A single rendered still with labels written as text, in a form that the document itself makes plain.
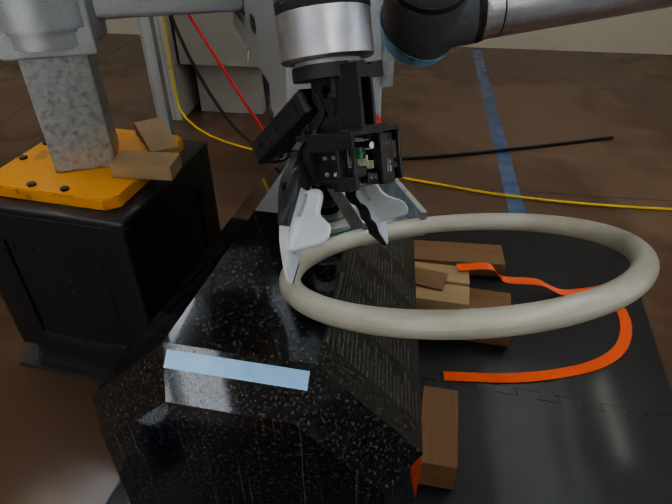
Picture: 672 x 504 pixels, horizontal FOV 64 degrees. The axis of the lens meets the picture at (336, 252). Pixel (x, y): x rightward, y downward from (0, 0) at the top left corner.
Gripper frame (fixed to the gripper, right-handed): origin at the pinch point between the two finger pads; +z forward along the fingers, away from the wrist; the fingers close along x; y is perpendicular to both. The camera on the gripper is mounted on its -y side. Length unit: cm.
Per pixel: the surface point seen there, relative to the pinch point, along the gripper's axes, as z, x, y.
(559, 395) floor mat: 94, 139, -31
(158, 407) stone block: 39, 4, -60
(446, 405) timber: 83, 96, -52
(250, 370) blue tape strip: 32, 17, -45
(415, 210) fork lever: 3.2, 39.3, -17.4
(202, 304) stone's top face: 22, 20, -64
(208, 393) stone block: 36, 10, -51
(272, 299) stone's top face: 24, 32, -54
